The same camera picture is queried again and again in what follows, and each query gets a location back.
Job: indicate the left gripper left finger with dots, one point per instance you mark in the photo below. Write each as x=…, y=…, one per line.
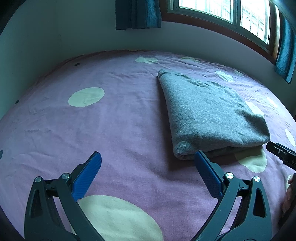
x=42, y=220

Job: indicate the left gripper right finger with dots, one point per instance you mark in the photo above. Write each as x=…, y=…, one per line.
x=253, y=218

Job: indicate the grey knit sweater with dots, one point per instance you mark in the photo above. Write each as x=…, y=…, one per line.
x=209, y=117

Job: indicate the person's right hand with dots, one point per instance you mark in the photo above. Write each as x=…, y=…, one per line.
x=288, y=195

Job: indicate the teal curtain right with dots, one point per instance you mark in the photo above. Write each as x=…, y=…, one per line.
x=285, y=63

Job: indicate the teal curtain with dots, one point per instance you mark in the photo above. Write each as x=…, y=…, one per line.
x=137, y=14
x=285, y=63

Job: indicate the purple dotted bed sheet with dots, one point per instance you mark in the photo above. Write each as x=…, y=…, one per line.
x=112, y=102

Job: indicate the teal curtain left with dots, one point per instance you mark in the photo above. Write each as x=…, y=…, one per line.
x=137, y=14

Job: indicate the window with wooden frame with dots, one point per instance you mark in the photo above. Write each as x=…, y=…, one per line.
x=255, y=24

